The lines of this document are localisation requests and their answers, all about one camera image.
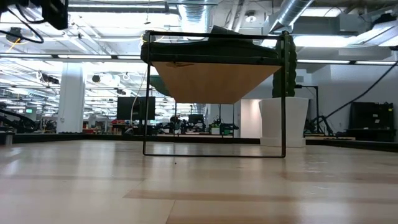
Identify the thin black metal stand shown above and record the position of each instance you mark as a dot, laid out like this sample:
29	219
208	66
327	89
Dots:
316	102

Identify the black background monitor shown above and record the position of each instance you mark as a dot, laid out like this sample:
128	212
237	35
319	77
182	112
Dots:
127	109

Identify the black aluminium table frame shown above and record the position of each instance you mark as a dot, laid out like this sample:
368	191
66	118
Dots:
93	137

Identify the black cabinet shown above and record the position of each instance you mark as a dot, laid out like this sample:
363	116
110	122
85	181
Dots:
371	119

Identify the slanted silver ventilation duct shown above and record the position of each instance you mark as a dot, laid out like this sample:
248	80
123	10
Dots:
290	12

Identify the ribbed silver ventilation duct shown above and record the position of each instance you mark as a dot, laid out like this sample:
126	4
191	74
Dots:
196	15

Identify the green cactus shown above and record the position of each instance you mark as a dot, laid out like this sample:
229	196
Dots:
290	74

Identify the black background robot arm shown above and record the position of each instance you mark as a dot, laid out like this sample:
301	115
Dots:
321	124

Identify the green background box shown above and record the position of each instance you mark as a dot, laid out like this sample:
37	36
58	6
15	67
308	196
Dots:
228	128

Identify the white square column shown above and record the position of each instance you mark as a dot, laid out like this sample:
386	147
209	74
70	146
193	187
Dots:
71	96

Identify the person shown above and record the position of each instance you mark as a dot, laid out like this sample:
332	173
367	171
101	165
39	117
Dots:
174	119

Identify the white hexagonal plant pot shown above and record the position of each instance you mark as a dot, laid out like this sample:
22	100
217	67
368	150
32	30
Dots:
295	121

